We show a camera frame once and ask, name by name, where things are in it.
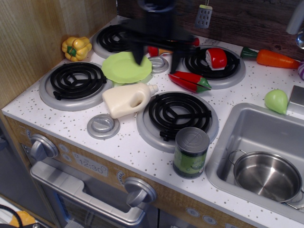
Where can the orange toy carrot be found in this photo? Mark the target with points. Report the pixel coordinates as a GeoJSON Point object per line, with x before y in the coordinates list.
{"type": "Point", "coordinates": [270, 58]}

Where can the back right black burner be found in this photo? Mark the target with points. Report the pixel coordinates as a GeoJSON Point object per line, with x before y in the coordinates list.
{"type": "Point", "coordinates": [231, 75]}

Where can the steel pot with handles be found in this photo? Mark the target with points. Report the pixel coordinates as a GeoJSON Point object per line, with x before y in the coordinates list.
{"type": "Point", "coordinates": [268, 175]}

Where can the green grey toy can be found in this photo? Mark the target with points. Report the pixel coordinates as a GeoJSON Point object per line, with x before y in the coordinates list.
{"type": "Point", "coordinates": [191, 145]}

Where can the yellow object on floor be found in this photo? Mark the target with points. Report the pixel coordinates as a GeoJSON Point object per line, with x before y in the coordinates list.
{"type": "Point", "coordinates": [26, 219]}

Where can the red toy ketchup bottle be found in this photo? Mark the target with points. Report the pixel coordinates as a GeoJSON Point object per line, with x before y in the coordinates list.
{"type": "Point", "coordinates": [155, 51]}

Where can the black burner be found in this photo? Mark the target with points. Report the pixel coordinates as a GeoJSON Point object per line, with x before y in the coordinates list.
{"type": "Point", "coordinates": [74, 86]}
{"type": "Point", "coordinates": [169, 112]}
{"type": "Point", "coordinates": [231, 75]}
{"type": "Point", "coordinates": [110, 40]}

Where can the oven clock display panel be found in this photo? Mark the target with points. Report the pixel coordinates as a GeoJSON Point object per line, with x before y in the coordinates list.
{"type": "Point", "coordinates": [90, 164]}

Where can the grey oven door handle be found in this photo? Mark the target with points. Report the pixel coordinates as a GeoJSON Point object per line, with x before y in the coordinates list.
{"type": "Point", "coordinates": [94, 206]}

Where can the red white toy sushi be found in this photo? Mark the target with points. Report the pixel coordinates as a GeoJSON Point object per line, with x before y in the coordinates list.
{"type": "Point", "coordinates": [216, 58]}

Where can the grey stovetop knob middle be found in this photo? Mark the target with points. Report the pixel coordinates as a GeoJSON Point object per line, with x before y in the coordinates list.
{"type": "Point", "coordinates": [159, 64]}

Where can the cream toy detergent jug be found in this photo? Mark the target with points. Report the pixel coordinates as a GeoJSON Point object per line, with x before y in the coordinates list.
{"type": "Point", "coordinates": [128, 99]}

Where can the front left black burner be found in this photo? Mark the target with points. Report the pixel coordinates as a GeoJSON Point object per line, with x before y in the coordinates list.
{"type": "Point", "coordinates": [74, 86]}

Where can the grey stovetop knob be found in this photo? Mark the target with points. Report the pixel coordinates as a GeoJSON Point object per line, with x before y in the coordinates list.
{"type": "Point", "coordinates": [103, 126]}
{"type": "Point", "coordinates": [159, 64]}

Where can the yellow toy bell pepper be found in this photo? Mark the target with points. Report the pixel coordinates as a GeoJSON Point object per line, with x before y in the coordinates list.
{"type": "Point", "coordinates": [76, 49]}

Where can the light green toy pear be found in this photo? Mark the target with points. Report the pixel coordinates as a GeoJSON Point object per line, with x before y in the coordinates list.
{"type": "Point", "coordinates": [276, 100]}

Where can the grey sink basin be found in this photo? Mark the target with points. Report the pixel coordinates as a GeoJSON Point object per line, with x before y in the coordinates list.
{"type": "Point", "coordinates": [252, 128]}

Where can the hanging metal spoon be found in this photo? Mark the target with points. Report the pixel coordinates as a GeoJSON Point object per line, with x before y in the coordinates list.
{"type": "Point", "coordinates": [300, 39]}

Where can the grey oven knob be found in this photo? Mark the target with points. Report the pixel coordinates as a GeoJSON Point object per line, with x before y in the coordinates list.
{"type": "Point", "coordinates": [42, 148]}
{"type": "Point", "coordinates": [138, 192]}

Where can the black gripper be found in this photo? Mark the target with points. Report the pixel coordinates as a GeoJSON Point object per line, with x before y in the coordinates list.
{"type": "Point", "coordinates": [158, 30]}

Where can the red toy chili pepper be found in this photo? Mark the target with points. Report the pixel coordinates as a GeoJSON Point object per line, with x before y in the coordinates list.
{"type": "Point", "coordinates": [190, 81]}

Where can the grey faucet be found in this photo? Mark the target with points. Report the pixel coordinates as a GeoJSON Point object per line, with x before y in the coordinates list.
{"type": "Point", "coordinates": [296, 19]}

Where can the front right black burner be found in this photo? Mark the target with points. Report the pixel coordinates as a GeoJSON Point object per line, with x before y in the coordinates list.
{"type": "Point", "coordinates": [169, 112]}

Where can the purple toy onion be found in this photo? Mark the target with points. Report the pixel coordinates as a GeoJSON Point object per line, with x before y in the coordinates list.
{"type": "Point", "coordinates": [301, 70]}

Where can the right grey oven knob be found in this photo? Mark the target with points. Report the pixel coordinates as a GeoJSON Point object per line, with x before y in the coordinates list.
{"type": "Point", "coordinates": [138, 192]}

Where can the back left black burner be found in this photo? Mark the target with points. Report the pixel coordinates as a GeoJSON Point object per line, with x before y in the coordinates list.
{"type": "Point", "coordinates": [110, 40]}

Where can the left grey oven knob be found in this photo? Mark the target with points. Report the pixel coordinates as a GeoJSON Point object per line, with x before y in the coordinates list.
{"type": "Point", "coordinates": [42, 148]}

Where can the light green plastic plate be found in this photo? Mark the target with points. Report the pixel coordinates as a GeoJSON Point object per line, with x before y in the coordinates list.
{"type": "Point", "coordinates": [122, 68]}

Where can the grey stovetop knob front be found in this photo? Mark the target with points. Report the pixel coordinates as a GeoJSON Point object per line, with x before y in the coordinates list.
{"type": "Point", "coordinates": [103, 126]}

